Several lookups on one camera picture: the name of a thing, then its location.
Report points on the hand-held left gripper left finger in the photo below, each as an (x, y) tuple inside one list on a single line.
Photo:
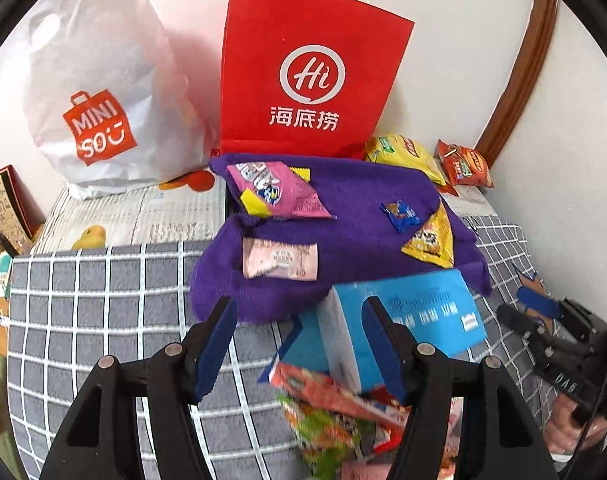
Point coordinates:
[(216, 350)]

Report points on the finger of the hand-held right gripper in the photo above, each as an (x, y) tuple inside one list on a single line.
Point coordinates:
[(521, 322), (538, 300)]

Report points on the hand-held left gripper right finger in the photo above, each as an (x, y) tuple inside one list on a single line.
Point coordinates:
[(383, 345)]

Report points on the blue tissue box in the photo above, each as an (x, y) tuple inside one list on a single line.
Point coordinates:
[(433, 310)]

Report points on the red orange snack packet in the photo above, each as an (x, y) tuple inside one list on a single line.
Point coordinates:
[(333, 395)]

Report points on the green snack packet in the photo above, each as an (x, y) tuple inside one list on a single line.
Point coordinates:
[(328, 435)]

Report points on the pale pink snack packet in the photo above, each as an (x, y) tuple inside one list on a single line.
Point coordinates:
[(281, 259)]

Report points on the yellow triangular snack packet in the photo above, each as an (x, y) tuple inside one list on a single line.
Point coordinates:
[(431, 242)]

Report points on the small blue candy wrapper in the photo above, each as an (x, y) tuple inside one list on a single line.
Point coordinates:
[(401, 215)]

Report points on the pink yellow snack packet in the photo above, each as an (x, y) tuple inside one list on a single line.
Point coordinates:
[(278, 185)]

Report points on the person's right hand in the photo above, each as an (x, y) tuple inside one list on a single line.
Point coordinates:
[(563, 425)]

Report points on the blue flat packet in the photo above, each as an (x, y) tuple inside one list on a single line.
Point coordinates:
[(296, 350)]

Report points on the purple towel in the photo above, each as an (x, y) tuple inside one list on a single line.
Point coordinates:
[(363, 250)]

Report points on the grey checked cloth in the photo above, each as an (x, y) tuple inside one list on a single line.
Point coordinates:
[(108, 310)]

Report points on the orange chip bag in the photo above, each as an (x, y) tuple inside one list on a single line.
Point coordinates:
[(466, 165)]

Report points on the yellow chip bag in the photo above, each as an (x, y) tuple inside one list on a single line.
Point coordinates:
[(403, 155)]

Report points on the wooden nightstand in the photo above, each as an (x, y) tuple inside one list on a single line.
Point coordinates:
[(2, 330)]

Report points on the white green small box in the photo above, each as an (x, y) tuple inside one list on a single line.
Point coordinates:
[(2, 275)]

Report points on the patterned flat box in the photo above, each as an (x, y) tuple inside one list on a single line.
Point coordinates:
[(6, 205)]

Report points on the white plastic shopping bag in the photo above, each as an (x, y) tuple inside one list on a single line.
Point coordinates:
[(108, 60)]

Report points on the red paper bag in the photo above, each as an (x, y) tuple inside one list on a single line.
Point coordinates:
[(308, 35)]

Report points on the brown wooden door frame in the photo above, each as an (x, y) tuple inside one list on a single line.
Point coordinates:
[(523, 70)]

